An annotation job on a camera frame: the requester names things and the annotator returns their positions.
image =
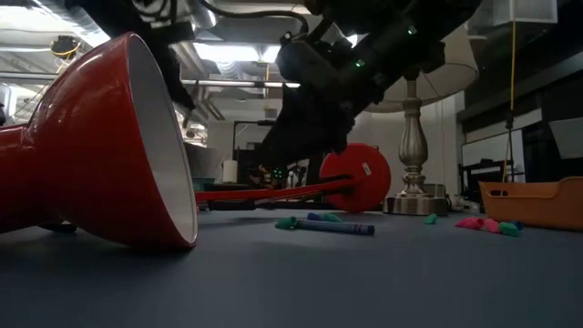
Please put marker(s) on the red desk lamp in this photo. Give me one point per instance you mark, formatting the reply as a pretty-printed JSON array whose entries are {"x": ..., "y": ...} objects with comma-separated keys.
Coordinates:
[{"x": 91, "y": 159}]

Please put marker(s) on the white spray bottle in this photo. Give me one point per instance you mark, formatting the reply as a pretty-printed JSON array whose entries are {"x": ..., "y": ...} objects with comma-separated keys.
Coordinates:
[{"x": 292, "y": 180}]

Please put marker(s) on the black chair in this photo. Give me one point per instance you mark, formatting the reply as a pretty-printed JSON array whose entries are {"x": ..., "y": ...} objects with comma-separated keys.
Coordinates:
[
  {"x": 246, "y": 166},
  {"x": 315, "y": 173}
]

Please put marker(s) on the grey flat panel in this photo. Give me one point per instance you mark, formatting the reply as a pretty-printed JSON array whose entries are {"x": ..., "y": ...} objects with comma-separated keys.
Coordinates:
[{"x": 569, "y": 136}]

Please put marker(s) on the pink crayon stub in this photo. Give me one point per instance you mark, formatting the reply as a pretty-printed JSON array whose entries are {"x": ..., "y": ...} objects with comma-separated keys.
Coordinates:
[
  {"x": 492, "y": 226},
  {"x": 470, "y": 223}
]

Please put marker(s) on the small green lit device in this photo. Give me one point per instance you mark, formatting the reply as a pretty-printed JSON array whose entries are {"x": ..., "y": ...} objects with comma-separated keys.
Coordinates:
[{"x": 278, "y": 173}]

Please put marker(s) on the grey wall vent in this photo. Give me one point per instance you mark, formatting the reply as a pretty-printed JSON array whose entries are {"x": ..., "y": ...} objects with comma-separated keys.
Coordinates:
[{"x": 271, "y": 113}]

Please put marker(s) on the black metal frame stand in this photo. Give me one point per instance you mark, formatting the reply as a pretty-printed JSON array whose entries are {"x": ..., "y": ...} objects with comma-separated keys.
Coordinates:
[{"x": 246, "y": 122}]

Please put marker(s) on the teal plastic basket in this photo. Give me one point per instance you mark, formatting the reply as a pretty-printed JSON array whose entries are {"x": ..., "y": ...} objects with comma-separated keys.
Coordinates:
[{"x": 202, "y": 184}]

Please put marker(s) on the yellow black hanging reel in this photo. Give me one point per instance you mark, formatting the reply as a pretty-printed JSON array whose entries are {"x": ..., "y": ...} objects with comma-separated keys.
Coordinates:
[{"x": 64, "y": 46}]

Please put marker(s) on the white hanging box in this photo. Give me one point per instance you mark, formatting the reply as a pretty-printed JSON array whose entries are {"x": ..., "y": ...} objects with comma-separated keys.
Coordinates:
[{"x": 524, "y": 11}]

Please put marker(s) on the blue crayon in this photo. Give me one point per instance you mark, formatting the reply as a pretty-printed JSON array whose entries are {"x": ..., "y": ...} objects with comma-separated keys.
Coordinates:
[{"x": 337, "y": 227}]

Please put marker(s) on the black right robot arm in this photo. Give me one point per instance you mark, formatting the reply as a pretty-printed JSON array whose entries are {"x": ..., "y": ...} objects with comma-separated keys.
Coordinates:
[{"x": 460, "y": 13}]

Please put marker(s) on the white shade silver table lamp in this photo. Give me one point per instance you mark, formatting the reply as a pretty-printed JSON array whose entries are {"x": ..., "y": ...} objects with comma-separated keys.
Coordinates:
[{"x": 412, "y": 136}]

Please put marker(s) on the green crayon stub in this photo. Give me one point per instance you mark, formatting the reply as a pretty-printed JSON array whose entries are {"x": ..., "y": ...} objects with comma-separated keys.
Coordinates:
[
  {"x": 431, "y": 219},
  {"x": 509, "y": 229}
]

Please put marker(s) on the teal crayon stub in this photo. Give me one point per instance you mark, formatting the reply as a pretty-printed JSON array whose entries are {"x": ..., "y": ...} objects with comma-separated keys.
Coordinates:
[
  {"x": 286, "y": 223},
  {"x": 332, "y": 218}
]

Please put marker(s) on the white paper roll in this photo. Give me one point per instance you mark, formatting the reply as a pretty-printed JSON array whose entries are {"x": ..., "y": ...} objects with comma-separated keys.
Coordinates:
[{"x": 230, "y": 171}]

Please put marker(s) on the silver ventilation duct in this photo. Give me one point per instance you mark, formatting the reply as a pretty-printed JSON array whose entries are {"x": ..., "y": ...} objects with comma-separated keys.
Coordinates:
[{"x": 207, "y": 16}]

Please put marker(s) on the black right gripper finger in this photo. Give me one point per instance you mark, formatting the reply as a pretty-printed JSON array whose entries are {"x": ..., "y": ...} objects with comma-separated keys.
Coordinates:
[
  {"x": 291, "y": 136},
  {"x": 337, "y": 132}
]

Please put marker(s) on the black desk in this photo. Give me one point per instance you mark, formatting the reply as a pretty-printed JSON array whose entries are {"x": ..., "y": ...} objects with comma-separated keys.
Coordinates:
[{"x": 483, "y": 167}]

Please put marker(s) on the long ceiling light fixture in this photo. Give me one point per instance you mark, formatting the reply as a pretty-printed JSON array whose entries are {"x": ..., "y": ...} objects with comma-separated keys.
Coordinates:
[{"x": 237, "y": 84}]

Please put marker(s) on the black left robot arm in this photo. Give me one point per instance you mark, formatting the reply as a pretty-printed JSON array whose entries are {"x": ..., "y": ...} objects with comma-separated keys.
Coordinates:
[{"x": 136, "y": 18}]

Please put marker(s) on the orange cardboard tray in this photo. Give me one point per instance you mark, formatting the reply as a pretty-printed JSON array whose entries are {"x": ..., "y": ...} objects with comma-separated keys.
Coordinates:
[{"x": 533, "y": 205}]

